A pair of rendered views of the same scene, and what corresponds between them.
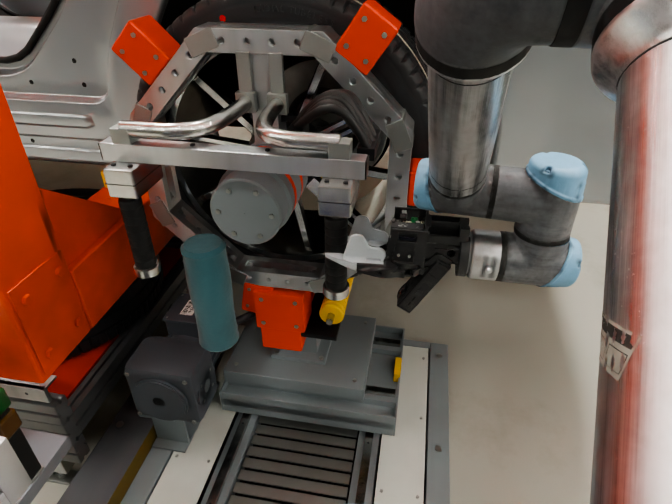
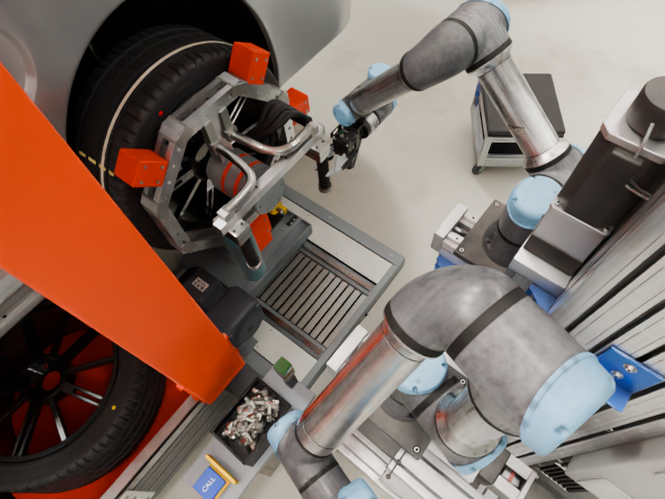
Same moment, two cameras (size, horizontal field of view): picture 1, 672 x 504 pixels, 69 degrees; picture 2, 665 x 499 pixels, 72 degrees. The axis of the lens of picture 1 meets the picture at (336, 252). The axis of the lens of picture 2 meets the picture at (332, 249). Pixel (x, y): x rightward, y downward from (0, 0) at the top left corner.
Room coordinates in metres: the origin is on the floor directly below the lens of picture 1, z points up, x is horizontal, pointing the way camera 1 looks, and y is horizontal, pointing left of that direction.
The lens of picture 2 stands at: (0.17, 0.75, 1.93)
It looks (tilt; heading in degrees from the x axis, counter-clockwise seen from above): 61 degrees down; 302
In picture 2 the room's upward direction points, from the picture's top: 6 degrees counter-clockwise
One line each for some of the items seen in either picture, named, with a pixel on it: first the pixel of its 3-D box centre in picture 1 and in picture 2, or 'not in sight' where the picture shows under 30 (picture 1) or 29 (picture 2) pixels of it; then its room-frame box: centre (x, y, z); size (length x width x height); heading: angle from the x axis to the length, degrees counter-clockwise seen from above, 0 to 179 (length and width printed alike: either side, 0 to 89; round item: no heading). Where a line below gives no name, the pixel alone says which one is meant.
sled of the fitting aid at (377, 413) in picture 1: (319, 366); (247, 246); (1.07, 0.05, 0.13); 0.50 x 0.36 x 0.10; 80
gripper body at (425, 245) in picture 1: (426, 245); (349, 137); (0.63, -0.14, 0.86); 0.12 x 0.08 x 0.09; 80
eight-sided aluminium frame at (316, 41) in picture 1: (273, 172); (229, 168); (0.91, 0.13, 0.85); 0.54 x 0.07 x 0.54; 80
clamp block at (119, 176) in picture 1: (134, 172); (233, 227); (0.74, 0.33, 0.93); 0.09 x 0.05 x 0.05; 170
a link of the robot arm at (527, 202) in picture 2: not in sight; (531, 208); (0.07, -0.01, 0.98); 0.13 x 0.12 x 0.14; 74
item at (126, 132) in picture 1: (186, 95); (218, 169); (0.81, 0.24, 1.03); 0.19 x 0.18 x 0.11; 170
